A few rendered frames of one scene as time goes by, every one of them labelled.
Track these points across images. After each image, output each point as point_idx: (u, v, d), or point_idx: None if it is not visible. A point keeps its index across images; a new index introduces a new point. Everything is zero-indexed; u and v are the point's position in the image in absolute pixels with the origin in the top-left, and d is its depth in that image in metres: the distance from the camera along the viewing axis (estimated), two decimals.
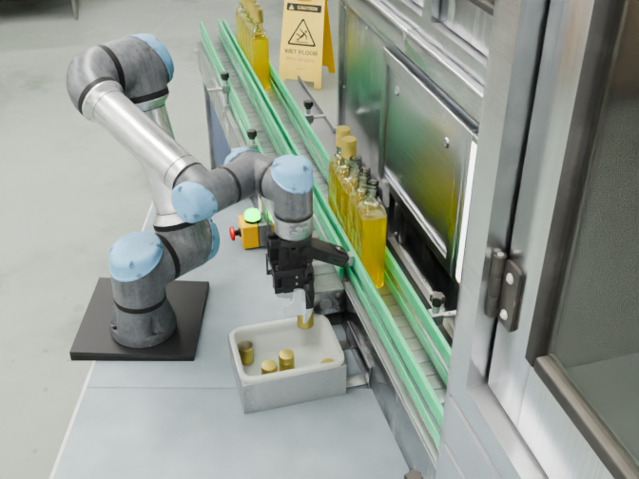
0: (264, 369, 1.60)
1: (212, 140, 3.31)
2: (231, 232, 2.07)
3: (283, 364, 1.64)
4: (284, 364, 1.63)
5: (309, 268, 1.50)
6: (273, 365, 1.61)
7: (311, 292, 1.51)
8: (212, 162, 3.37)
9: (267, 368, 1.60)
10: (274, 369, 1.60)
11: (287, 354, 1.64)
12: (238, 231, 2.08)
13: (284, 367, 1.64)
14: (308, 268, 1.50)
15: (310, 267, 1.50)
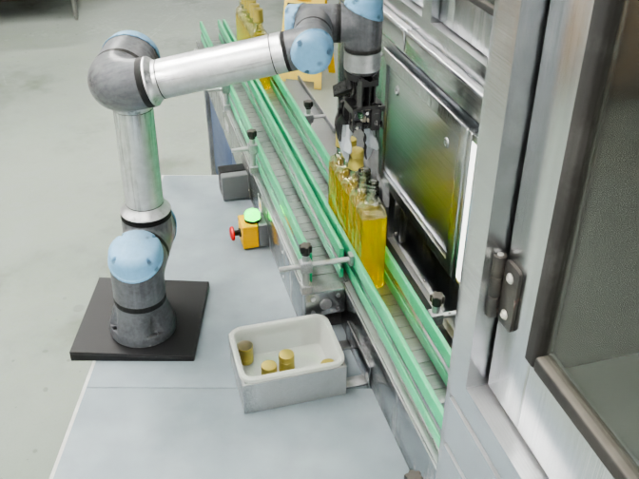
0: (264, 369, 1.60)
1: (212, 140, 3.31)
2: (231, 232, 2.07)
3: (283, 364, 1.64)
4: (284, 364, 1.63)
5: None
6: (273, 365, 1.61)
7: None
8: (212, 162, 3.37)
9: (267, 368, 1.60)
10: (274, 369, 1.60)
11: (287, 354, 1.64)
12: (238, 231, 2.08)
13: (284, 367, 1.64)
14: None
15: None
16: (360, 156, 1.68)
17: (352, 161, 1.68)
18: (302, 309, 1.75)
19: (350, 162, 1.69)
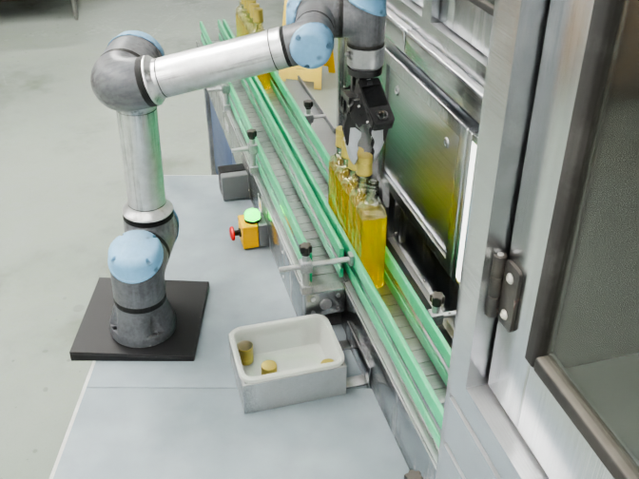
0: (264, 369, 1.60)
1: (212, 140, 3.31)
2: (231, 232, 2.07)
3: (372, 162, 1.64)
4: (372, 162, 1.64)
5: (352, 103, 1.56)
6: (273, 365, 1.61)
7: (343, 124, 1.58)
8: (212, 162, 3.37)
9: (267, 368, 1.60)
10: (274, 369, 1.60)
11: (366, 154, 1.63)
12: (238, 231, 2.08)
13: (372, 165, 1.64)
14: (352, 103, 1.56)
15: (353, 103, 1.56)
16: None
17: (352, 161, 1.68)
18: (302, 309, 1.75)
19: (350, 162, 1.69)
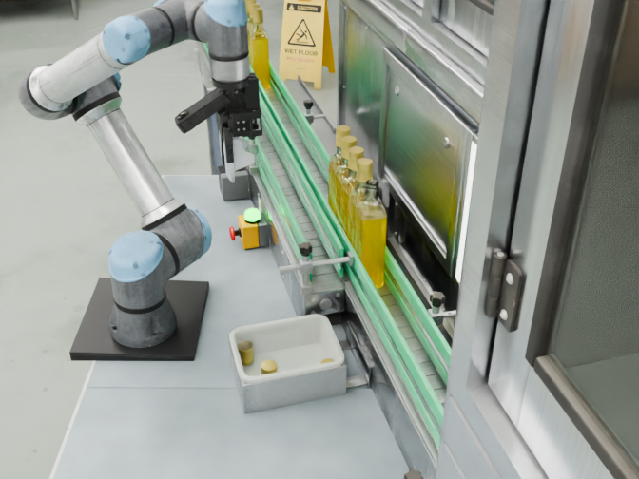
0: (264, 369, 1.60)
1: (212, 140, 3.31)
2: (231, 232, 2.07)
3: (372, 168, 1.64)
4: (372, 167, 1.64)
5: None
6: (273, 365, 1.61)
7: None
8: (212, 162, 3.37)
9: (267, 368, 1.60)
10: (274, 369, 1.60)
11: (366, 160, 1.64)
12: (238, 231, 2.08)
13: (372, 171, 1.65)
14: None
15: None
16: (360, 156, 1.68)
17: (352, 161, 1.68)
18: (302, 309, 1.75)
19: (350, 162, 1.69)
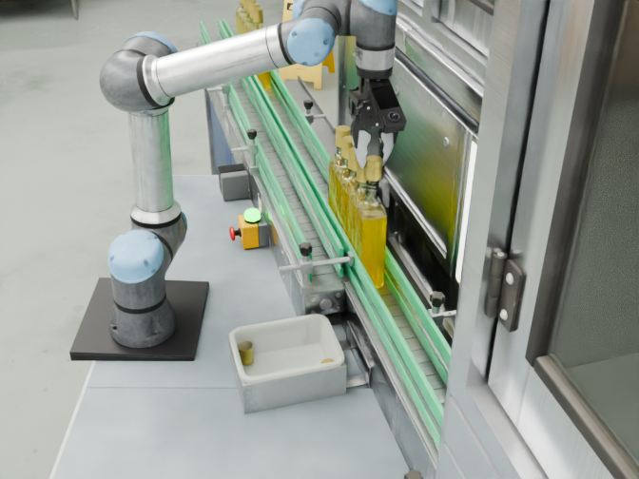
0: (380, 160, 1.57)
1: (212, 140, 3.31)
2: (231, 232, 2.07)
3: None
4: None
5: (361, 105, 1.50)
6: (374, 156, 1.58)
7: (352, 126, 1.52)
8: (212, 162, 3.37)
9: (378, 159, 1.57)
10: (378, 156, 1.58)
11: None
12: (238, 231, 2.08)
13: None
14: (361, 105, 1.50)
15: (362, 105, 1.50)
16: None
17: (352, 161, 1.68)
18: (302, 309, 1.75)
19: (350, 162, 1.69)
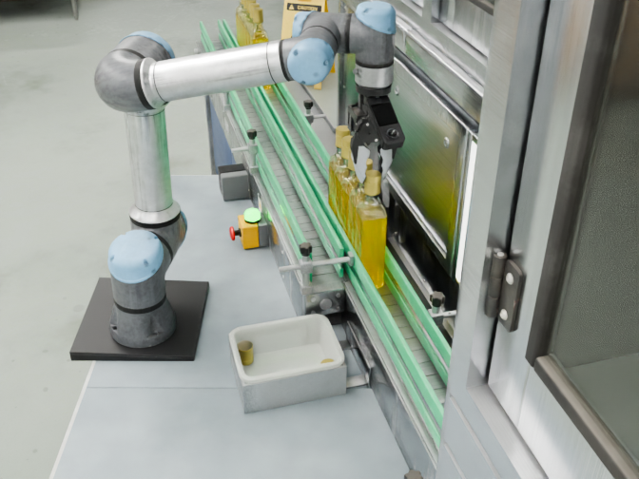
0: (379, 175, 1.59)
1: (212, 140, 3.31)
2: (231, 232, 2.07)
3: (372, 168, 1.64)
4: (372, 167, 1.64)
5: (360, 122, 1.52)
6: (373, 171, 1.60)
7: (351, 143, 1.54)
8: (212, 162, 3.37)
9: (377, 173, 1.59)
10: (377, 171, 1.60)
11: (366, 160, 1.64)
12: (238, 231, 2.08)
13: None
14: (360, 121, 1.52)
15: (361, 122, 1.52)
16: None
17: (352, 161, 1.68)
18: (302, 309, 1.75)
19: (350, 162, 1.69)
